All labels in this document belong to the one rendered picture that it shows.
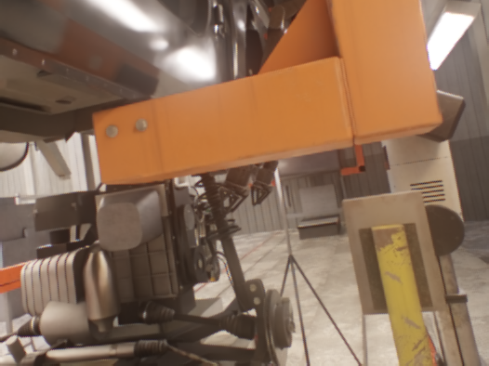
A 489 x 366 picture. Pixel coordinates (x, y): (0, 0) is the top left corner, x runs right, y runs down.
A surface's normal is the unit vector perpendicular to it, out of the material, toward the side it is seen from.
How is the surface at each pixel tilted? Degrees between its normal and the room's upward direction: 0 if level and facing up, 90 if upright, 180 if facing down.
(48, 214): 90
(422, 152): 90
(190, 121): 90
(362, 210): 90
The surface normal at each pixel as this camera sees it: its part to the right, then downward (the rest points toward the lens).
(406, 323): -0.28, -0.04
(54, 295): -0.50, 0.00
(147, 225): 0.78, -0.18
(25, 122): 0.96, -0.05
